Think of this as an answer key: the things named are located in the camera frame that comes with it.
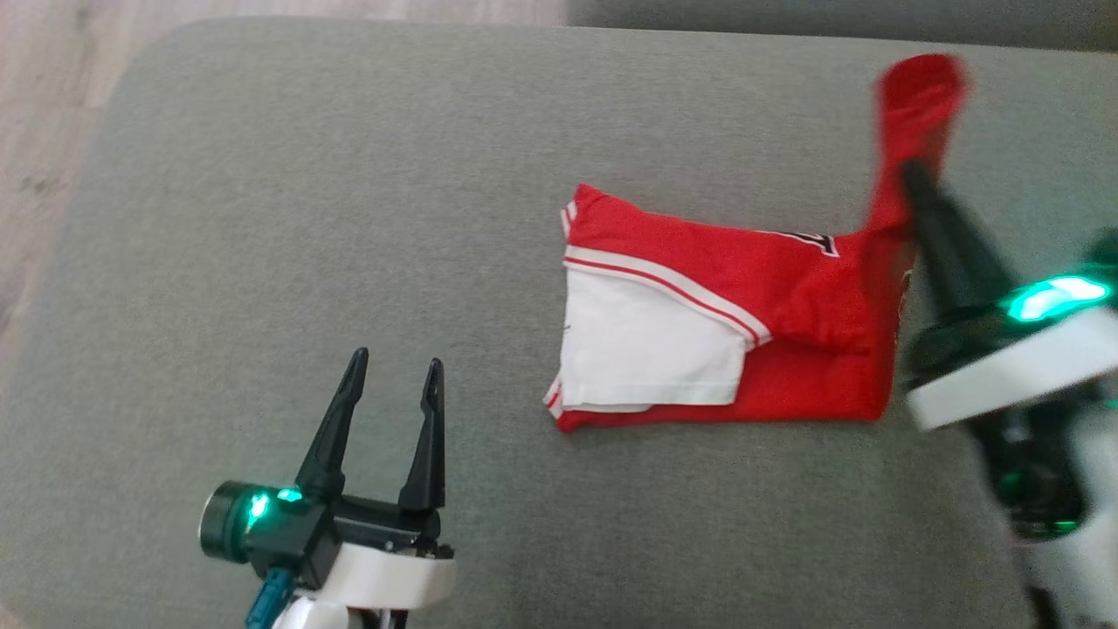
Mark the large grey sofa seat cushion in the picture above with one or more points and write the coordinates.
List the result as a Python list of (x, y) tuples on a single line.
[(349, 218)]

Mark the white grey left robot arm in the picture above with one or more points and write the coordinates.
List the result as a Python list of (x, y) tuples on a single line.
[(319, 617)]

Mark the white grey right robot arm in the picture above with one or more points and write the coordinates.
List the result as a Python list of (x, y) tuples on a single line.
[(1039, 476)]

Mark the red white sports jersey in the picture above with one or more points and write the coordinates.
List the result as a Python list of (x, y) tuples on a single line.
[(812, 288)]

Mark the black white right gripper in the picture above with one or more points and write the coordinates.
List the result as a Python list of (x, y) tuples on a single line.
[(1022, 362)]

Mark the small grey sofa cushion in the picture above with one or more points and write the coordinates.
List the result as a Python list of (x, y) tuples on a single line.
[(830, 19)]

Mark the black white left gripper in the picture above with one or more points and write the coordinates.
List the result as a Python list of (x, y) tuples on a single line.
[(367, 559)]

